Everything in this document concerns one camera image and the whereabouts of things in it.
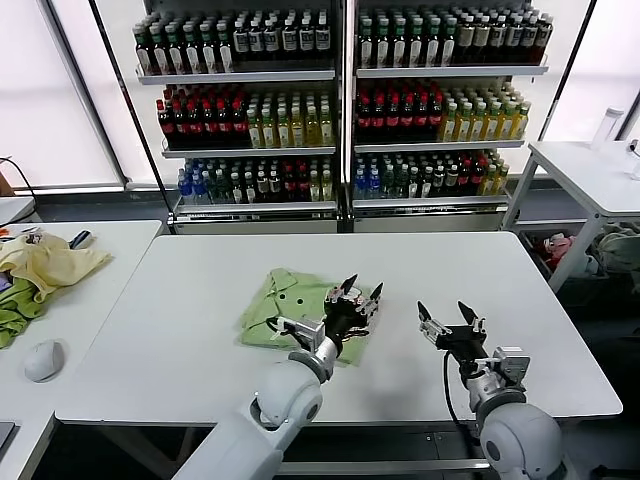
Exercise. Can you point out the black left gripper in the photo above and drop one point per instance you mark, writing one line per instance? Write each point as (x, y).
(347, 320)

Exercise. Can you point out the green cap dark tea bottle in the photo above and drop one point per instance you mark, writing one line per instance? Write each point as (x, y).
(415, 49)
(160, 54)
(381, 49)
(448, 49)
(143, 54)
(398, 49)
(432, 49)
(209, 54)
(176, 54)
(365, 49)
(193, 54)
(225, 53)

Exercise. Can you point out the small clear cup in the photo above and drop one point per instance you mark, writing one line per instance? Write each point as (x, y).
(633, 172)

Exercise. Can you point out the black storage bin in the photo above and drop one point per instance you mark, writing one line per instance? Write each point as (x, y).
(535, 259)

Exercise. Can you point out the red cap cola bottle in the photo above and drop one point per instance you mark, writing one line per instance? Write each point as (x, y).
(376, 124)
(406, 124)
(435, 124)
(361, 124)
(178, 126)
(421, 124)
(391, 124)
(208, 126)
(238, 126)
(193, 126)
(164, 126)
(223, 126)

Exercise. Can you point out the green crumpled garment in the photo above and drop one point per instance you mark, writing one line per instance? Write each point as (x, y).
(13, 309)

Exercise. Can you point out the purple cloth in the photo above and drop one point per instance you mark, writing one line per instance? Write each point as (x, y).
(2, 281)

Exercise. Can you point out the drinks shelving unit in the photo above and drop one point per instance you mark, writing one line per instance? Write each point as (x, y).
(447, 71)
(237, 76)

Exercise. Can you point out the yellow green tea bottle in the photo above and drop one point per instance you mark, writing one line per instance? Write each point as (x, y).
(281, 131)
(311, 129)
(449, 126)
(491, 126)
(253, 131)
(463, 126)
(296, 130)
(267, 131)
(477, 126)
(519, 124)
(505, 125)
(325, 128)

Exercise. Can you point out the small white table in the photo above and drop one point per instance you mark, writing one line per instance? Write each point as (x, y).
(12, 206)

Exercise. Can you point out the light green t-shirt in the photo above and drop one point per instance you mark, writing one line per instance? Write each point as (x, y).
(260, 325)

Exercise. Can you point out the grey green clothes pile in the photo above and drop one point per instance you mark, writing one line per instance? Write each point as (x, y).
(617, 246)

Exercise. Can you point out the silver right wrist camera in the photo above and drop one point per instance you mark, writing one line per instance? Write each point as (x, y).
(515, 362)

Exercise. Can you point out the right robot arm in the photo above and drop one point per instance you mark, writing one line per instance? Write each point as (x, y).
(520, 435)

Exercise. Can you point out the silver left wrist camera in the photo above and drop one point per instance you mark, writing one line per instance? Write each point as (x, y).
(307, 332)

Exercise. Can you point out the pale yellow crumpled garment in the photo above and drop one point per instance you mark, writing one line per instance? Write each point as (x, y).
(53, 264)

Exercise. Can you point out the grey label dark bottle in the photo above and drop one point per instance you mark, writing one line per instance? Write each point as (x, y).
(496, 39)
(543, 39)
(527, 39)
(512, 39)

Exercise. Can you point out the small black object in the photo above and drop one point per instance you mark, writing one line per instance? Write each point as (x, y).
(634, 146)

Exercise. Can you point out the pink red clothes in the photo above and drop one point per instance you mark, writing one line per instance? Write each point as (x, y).
(560, 245)

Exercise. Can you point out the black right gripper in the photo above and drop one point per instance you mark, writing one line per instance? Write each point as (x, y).
(467, 347)

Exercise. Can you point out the white label dark bottle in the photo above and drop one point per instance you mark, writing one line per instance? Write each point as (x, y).
(240, 41)
(306, 40)
(289, 40)
(255, 41)
(271, 41)
(322, 40)

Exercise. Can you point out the white computer mouse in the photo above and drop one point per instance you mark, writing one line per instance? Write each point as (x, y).
(44, 361)

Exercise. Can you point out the blue and white small object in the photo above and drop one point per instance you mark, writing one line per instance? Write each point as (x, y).
(80, 238)

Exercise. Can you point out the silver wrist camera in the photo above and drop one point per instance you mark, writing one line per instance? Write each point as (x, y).
(307, 332)
(515, 362)

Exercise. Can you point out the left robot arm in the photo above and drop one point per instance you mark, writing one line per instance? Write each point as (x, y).
(287, 395)

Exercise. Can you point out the brown cardboard box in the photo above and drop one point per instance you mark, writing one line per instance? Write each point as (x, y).
(4, 183)

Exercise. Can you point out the white side table with legs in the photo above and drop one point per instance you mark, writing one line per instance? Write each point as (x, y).
(580, 249)

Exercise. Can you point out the clear plastic tumbler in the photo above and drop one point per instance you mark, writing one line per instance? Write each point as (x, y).
(609, 127)

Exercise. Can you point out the beige label drink bottle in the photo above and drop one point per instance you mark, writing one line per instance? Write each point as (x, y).
(480, 39)
(465, 39)

